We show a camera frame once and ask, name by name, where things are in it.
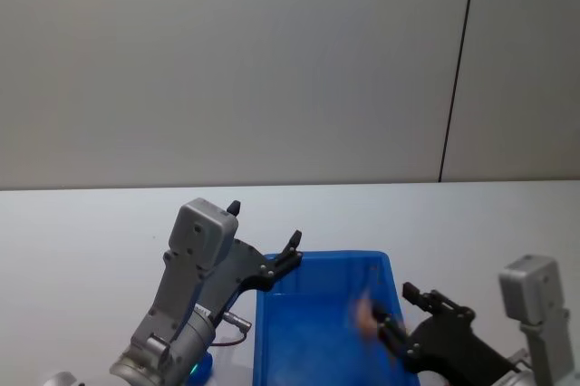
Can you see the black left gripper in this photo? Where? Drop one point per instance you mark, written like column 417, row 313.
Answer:
column 238, row 270

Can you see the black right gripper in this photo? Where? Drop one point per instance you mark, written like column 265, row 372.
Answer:
column 448, row 345

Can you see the small pink orange item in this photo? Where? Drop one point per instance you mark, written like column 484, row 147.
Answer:
column 364, row 310

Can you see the blue plastic bin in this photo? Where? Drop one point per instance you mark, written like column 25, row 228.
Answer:
column 312, row 336

